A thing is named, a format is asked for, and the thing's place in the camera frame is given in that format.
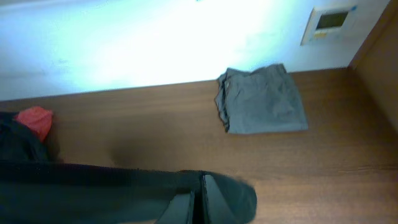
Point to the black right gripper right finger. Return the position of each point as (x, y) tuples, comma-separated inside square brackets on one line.
[(216, 189)]

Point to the red mesh garment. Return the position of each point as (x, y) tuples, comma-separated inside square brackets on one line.
[(37, 119)]

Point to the dark grey t-shirt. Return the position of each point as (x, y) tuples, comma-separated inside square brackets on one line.
[(18, 142)]

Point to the black shorts with white logo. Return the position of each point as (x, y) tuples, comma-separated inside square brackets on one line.
[(37, 192)]

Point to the folded grey shorts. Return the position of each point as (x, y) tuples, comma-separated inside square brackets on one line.
[(263, 101)]

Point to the white wall panel display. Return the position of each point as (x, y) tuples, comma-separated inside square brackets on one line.
[(328, 24)]

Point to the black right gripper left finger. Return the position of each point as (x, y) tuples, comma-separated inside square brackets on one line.
[(179, 210)]

